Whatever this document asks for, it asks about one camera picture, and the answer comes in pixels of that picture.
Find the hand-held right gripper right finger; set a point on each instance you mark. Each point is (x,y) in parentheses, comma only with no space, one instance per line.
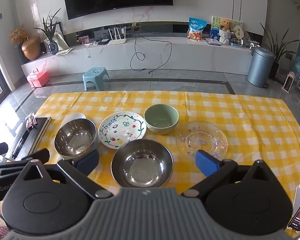
(205,163)

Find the pink storage box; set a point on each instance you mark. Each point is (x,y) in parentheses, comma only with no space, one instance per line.
(38,78)

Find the blue snack bag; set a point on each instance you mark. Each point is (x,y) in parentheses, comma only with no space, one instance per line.
(196,28)

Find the white router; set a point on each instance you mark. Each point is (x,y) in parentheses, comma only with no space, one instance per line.
(117,40)

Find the green picture board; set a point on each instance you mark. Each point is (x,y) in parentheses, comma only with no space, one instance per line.
(216,23)

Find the small white plate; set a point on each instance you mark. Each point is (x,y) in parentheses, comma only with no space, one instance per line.
(75,116)

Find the clear glass flower plate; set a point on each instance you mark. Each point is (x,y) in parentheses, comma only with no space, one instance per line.
(202,137)

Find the white marble tv cabinet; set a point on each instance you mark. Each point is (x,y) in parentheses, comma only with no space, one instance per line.
(190,55)

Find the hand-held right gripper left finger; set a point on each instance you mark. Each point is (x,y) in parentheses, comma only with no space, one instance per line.
(88,162)

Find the stainless steel bowl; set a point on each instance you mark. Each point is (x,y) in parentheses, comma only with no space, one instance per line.
(76,138)
(142,167)

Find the gold vase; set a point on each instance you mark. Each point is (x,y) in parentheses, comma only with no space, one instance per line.
(30,48)

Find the green plant in blue vase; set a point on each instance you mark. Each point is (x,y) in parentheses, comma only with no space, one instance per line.
(50,33)

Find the round paper fan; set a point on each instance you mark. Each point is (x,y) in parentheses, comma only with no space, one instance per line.
(238,33)

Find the dried yellow flowers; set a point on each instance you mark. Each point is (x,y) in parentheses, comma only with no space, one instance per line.
(18,35)

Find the pink photo card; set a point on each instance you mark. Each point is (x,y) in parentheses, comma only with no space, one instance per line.
(83,40)

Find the photo clip stand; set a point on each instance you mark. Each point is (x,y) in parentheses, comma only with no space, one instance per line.
(31,122)

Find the green ceramic bowl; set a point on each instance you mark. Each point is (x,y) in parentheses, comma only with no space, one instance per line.
(161,118)

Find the silver laptop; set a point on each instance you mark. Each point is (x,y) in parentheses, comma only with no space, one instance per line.
(213,42)

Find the black set-top box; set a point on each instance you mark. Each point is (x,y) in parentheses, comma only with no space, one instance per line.
(103,42)

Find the yellow checked tablecloth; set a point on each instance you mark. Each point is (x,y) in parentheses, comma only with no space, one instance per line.
(252,130)

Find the white paper booklet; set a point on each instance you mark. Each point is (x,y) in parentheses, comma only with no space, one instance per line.
(63,51)

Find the grey pedal trash can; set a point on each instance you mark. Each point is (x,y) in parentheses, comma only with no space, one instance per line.
(260,67)

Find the potted green plant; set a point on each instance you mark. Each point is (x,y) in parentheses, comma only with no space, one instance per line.
(277,47)

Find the brown teddy bear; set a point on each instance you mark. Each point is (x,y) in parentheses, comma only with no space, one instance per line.
(225,23)

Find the white fruit pattern plate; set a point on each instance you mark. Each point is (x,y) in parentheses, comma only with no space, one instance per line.
(122,130)

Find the pink small heater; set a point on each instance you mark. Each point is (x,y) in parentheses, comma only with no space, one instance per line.
(289,82)

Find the light blue plastic stool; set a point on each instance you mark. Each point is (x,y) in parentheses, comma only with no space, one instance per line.
(96,76)

